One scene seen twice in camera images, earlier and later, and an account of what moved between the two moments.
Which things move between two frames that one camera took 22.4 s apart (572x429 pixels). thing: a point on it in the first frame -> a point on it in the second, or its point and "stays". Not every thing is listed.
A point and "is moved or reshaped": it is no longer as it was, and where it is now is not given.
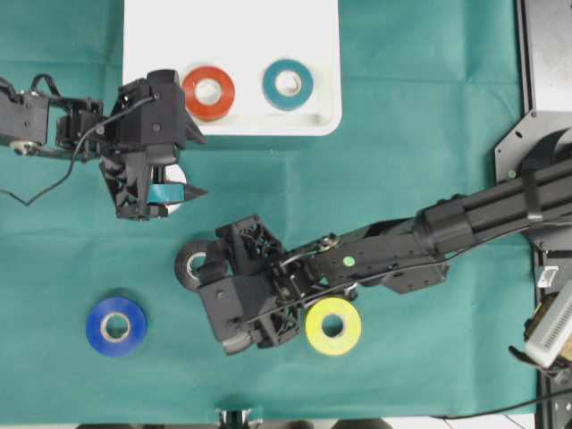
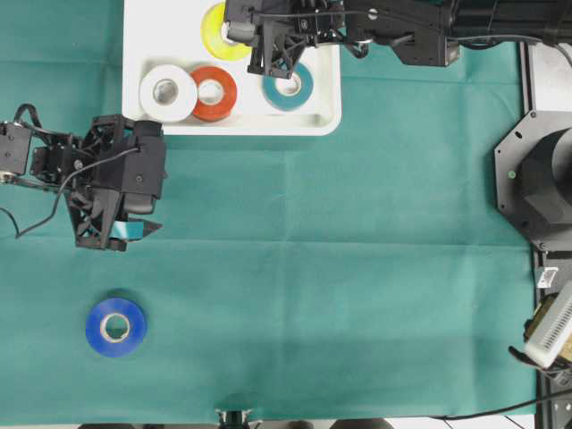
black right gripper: x=255 y=293 -> x=281 y=30
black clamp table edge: x=233 y=417 stays
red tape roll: x=204 y=112 stays
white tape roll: x=174 y=173 is moved or reshaped
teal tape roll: x=283 y=102 stays
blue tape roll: x=98 y=336 stays
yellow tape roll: x=349 y=335 -> x=214 y=40
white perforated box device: x=546 y=342 stays
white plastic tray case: x=242 y=38 stays
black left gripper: x=149 y=128 -> x=115 y=180
